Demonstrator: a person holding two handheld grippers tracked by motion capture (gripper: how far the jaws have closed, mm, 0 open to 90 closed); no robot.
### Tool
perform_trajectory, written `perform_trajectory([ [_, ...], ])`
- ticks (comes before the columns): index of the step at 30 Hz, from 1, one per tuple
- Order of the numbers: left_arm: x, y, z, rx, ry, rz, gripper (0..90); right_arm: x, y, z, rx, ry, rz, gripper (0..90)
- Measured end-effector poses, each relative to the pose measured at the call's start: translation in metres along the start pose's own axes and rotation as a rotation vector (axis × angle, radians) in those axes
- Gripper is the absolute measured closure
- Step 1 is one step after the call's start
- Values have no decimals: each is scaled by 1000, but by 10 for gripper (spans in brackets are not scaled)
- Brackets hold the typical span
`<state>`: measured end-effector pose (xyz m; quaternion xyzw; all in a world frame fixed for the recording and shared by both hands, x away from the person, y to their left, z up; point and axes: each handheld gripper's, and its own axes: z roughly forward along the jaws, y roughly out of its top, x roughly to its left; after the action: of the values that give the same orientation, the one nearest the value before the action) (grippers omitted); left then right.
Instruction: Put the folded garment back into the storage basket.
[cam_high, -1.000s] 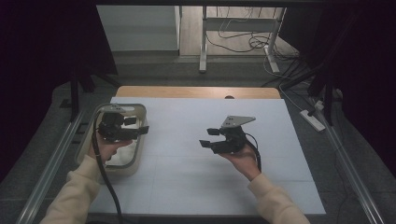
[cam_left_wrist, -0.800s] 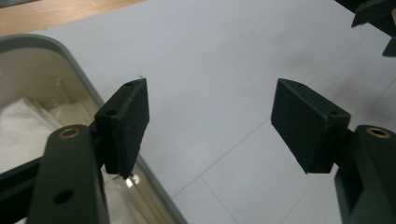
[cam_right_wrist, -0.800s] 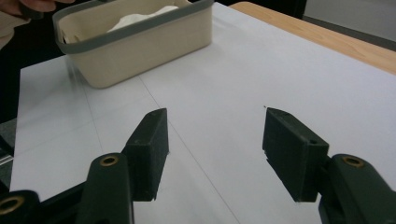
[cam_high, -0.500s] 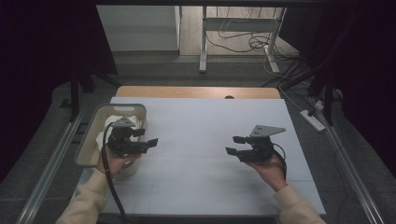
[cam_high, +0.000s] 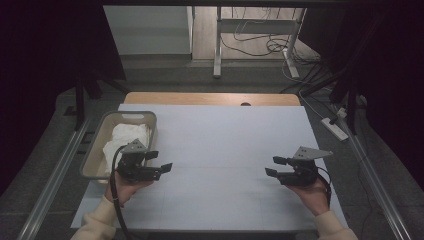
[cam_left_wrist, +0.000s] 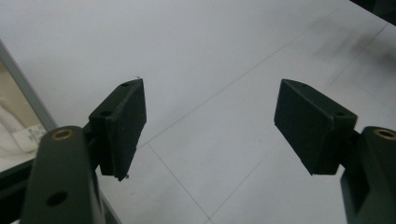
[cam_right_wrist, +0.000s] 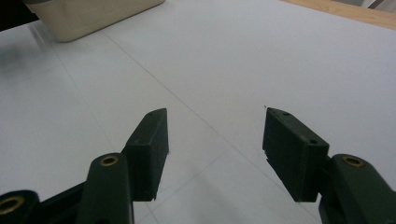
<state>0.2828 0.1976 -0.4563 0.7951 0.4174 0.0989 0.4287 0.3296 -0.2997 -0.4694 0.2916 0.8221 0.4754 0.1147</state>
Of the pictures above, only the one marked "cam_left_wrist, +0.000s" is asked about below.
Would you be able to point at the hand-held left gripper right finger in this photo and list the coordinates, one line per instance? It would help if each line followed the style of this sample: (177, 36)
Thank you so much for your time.
(311, 127)

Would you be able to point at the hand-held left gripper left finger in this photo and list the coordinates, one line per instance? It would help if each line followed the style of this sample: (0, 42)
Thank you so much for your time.
(120, 130)

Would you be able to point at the white baby garment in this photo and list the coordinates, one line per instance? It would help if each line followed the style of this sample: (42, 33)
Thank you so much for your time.
(15, 137)

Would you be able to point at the white table mat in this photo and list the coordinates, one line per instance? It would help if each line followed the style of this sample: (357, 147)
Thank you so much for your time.
(218, 77)

